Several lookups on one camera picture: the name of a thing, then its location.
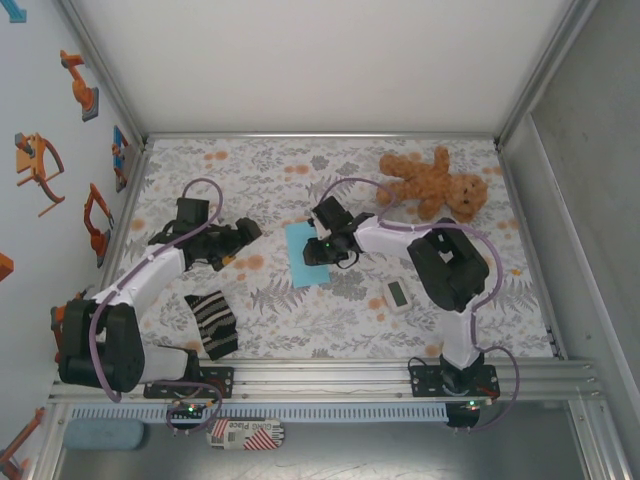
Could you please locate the blue orange machine wall sticker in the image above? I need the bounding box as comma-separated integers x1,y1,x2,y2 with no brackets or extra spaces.
110,124,132,194

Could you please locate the wide aluminium base rail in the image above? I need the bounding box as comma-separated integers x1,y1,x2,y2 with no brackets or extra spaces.
48,355,609,405

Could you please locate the red striped printed pouch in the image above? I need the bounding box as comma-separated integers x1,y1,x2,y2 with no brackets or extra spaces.
206,418,287,451

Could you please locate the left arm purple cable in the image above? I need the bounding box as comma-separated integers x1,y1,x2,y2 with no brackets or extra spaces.
89,177,225,436

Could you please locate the floral printed tablecloth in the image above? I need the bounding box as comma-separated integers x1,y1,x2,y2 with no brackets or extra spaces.
94,137,556,360

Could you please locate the black white striped sock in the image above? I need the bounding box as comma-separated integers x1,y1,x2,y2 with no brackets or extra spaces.
183,289,240,362

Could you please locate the aluminium rear rail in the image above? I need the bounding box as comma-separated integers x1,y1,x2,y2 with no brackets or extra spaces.
144,131,501,143

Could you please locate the white digital timer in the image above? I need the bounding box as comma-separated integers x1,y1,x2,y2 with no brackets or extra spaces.
381,278,414,316

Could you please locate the aluminium corner post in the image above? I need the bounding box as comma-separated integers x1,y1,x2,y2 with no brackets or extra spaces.
55,0,154,151
493,0,601,151

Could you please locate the aluminium side rail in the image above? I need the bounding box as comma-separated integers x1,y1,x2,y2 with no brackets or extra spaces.
496,142,567,361
74,142,154,362

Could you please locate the orange gripper frame wall sticker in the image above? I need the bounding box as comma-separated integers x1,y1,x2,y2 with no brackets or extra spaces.
13,132,67,218

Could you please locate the small blue wall sticker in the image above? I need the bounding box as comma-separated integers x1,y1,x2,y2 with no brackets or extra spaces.
0,0,29,24

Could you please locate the brown teddy bear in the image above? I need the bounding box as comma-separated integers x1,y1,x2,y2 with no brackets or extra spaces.
375,145,490,225

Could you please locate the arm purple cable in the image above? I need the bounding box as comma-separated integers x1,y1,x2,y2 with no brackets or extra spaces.
319,177,522,435
89,177,225,436

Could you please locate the blue-grey oval pouch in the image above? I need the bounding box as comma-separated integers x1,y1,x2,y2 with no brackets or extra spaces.
64,418,147,451

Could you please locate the slotted grey cable duct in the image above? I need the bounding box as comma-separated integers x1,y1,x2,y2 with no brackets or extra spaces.
69,404,449,424

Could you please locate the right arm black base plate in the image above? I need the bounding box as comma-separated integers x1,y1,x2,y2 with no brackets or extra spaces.
408,363,501,400

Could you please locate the light blue cloth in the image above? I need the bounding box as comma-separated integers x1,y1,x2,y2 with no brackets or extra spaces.
283,221,332,290

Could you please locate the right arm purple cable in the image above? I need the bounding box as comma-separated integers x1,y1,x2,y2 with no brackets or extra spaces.
319,177,522,435

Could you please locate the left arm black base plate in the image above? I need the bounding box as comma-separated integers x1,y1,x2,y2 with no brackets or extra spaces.
143,365,236,400

